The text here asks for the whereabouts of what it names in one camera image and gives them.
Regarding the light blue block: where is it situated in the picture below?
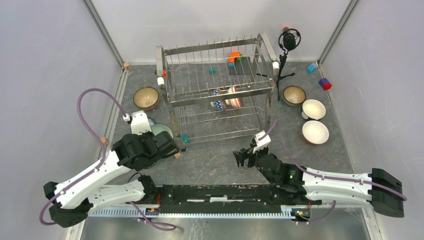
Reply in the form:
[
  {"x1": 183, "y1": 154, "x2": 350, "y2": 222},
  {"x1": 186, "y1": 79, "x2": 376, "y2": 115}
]
[{"x1": 306, "y1": 63, "x2": 318, "y2": 73}]

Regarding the grey building baseplate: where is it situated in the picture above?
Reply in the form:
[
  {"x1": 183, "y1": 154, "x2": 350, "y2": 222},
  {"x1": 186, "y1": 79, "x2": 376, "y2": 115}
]
[{"x1": 227, "y1": 57, "x2": 252, "y2": 75}]

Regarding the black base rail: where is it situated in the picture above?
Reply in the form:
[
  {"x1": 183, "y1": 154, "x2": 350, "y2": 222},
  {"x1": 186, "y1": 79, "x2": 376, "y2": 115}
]
[{"x1": 139, "y1": 184, "x2": 322, "y2": 214}]

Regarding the white bowl with orange rim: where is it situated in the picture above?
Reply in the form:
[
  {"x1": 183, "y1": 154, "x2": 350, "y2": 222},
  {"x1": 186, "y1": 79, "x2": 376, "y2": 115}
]
[{"x1": 302, "y1": 120, "x2": 330, "y2": 145}]

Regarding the wooden cube at left edge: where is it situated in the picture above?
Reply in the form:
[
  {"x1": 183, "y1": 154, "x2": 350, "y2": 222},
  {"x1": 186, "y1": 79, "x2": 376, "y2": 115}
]
[{"x1": 100, "y1": 136, "x2": 109, "y2": 146}]

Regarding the white blue floral bowl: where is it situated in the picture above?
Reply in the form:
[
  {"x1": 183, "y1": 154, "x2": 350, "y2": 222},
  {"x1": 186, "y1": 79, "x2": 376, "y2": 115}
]
[{"x1": 147, "y1": 116, "x2": 156, "y2": 127}]

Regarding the pink patterned rear bowl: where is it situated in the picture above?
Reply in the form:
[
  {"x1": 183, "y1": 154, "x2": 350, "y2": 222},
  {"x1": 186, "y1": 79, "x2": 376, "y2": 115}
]
[{"x1": 210, "y1": 88, "x2": 227, "y2": 111}]

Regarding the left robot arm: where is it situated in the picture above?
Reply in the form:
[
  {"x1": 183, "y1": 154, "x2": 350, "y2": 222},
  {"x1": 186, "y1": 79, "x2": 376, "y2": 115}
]
[{"x1": 39, "y1": 131, "x2": 180, "y2": 228}]

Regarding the celadon green bowl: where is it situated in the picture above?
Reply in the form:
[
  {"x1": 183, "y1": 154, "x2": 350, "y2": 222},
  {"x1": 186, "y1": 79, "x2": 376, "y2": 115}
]
[{"x1": 150, "y1": 123, "x2": 174, "y2": 138}]

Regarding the black microphone on tripod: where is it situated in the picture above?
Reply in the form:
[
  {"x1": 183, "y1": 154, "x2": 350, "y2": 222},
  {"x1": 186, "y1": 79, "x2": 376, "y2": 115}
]
[{"x1": 275, "y1": 27, "x2": 302, "y2": 101}]

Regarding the copper bowl with floral motif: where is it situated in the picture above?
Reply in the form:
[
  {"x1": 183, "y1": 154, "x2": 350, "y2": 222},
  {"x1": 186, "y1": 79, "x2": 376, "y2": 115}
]
[{"x1": 133, "y1": 86, "x2": 160, "y2": 111}]

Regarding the purple and red block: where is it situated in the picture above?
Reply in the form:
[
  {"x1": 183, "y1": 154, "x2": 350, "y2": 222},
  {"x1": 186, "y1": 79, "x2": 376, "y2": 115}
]
[{"x1": 318, "y1": 77, "x2": 332, "y2": 91}]

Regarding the orange arch block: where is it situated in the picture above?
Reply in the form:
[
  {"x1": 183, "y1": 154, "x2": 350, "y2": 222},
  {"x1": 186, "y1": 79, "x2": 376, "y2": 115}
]
[{"x1": 228, "y1": 51, "x2": 241, "y2": 64}]

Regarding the small teal block behind rack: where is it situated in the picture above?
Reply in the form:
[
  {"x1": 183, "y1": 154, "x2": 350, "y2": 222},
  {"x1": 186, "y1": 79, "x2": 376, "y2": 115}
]
[{"x1": 209, "y1": 67, "x2": 216, "y2": 75}]

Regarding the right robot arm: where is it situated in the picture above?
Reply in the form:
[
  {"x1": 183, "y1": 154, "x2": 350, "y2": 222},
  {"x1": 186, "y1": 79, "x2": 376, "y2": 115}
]
[{"x1": 232, "y1": 147, "x2": 405, "y2": 218}]

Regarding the dark bowl with lattice band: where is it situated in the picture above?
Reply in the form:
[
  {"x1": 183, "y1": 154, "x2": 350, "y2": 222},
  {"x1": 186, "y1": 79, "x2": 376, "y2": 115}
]
[{"x1": 283, "y1": 85, "x2": 307, "y2": 107}]

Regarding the red white patterned bowl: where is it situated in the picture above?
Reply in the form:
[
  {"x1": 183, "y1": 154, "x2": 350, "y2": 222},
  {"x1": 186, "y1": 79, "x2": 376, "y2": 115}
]
[{"x1": 226, "y1": 85, "x2": 243, "y2": 110}]

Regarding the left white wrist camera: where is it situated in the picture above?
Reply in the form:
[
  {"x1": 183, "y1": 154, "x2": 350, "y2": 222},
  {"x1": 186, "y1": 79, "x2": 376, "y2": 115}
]
[{"x1": 122, "y1": 110, "x2": 152, "y2": 135}]

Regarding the steel two-tier dish rack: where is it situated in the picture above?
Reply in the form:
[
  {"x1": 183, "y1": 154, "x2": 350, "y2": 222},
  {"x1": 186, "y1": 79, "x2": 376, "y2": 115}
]
[{"x1": 155, "y1": 33, "x2": 279, "y2": 146}]

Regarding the blue rimmed small bowl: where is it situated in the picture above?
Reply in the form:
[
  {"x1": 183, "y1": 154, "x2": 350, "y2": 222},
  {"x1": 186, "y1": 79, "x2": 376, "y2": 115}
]
[{"x1": 300, "y1": 99, "x2": 327, "y2": 121}]

